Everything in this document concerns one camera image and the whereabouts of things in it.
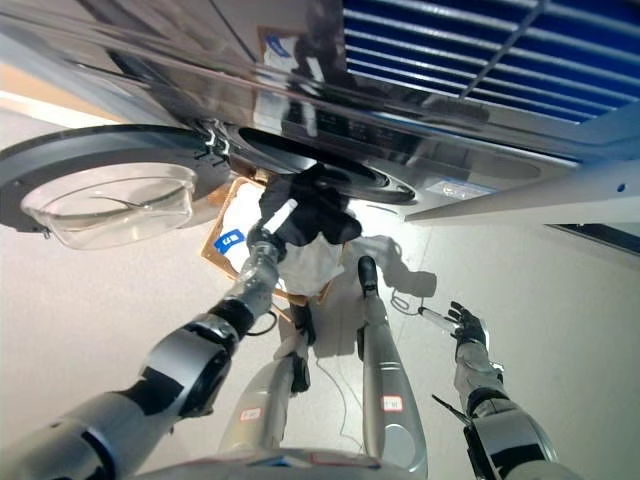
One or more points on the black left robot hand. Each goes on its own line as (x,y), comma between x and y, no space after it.
(270,227)

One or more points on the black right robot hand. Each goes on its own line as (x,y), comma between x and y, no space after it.
(470,325)

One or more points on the black garment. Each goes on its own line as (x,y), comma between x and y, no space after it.
(320,210)

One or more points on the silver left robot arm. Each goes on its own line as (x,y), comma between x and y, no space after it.
(165,370)

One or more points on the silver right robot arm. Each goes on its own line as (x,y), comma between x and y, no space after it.
(505,430)

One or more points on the white basket liner cloth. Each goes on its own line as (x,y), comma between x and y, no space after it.
(310,265)

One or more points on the woven wicker laundry basket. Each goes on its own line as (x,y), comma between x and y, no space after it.
(215,260)

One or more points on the grey front-load washing machine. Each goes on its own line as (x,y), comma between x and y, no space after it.
(450,170)

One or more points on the blue label tag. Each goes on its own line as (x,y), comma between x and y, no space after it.
(227,240)

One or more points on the silver right robot leg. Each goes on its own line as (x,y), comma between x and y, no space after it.
(387,380)

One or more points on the silver robot leg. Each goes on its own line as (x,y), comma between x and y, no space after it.
(387,380)
(265,400)

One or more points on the black left robot foot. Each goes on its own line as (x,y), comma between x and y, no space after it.
(304,325)

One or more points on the black robot foot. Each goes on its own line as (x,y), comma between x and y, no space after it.
(304,325)
(368,275)

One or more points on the black right robot foot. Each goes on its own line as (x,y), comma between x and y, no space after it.
(368,275)

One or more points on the blue energy label sticker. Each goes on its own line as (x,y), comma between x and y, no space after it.
(462,190)

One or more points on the silver left robot leg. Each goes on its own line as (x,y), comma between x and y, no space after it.
(265,400)

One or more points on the round washer door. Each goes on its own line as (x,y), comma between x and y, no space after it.
(100,150)

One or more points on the grey stacked dryer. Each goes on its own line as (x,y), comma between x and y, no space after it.
(400,55)

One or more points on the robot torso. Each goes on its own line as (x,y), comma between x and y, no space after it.
(260,465)

